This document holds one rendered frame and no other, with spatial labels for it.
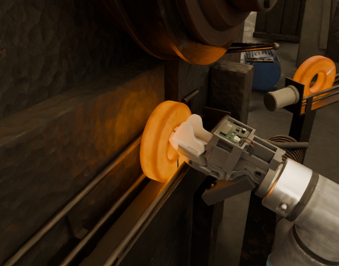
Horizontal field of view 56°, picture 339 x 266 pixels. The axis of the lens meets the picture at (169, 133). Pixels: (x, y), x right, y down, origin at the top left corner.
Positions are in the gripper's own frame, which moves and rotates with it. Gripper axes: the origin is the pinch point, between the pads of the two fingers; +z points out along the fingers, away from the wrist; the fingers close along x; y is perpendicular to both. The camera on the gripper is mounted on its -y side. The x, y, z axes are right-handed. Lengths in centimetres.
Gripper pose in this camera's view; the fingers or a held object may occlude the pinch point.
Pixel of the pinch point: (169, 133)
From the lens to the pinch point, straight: 59.8
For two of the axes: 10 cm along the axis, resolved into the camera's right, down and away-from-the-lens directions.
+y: 2.3, -7.7, -6.0
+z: -8.4, -4.7, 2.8
